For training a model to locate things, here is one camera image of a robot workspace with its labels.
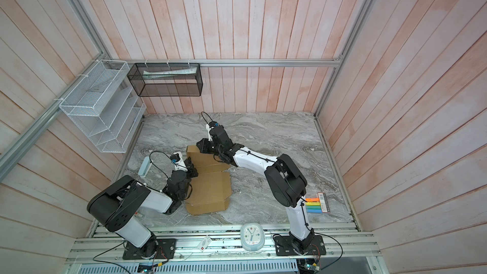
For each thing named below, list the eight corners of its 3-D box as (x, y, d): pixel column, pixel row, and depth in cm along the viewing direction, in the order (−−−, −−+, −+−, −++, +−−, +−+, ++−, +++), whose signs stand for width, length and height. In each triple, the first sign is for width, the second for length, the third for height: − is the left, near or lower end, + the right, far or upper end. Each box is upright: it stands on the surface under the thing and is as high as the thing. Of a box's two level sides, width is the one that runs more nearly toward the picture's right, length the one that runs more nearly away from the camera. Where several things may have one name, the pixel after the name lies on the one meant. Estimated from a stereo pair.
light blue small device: (140, 177, 96) (136, 173, 92) (149, 160, 102) (146, 156, 99) (145, 177, 95) (142, 174, 92) (154, 161, 102) (151, 156, 98)
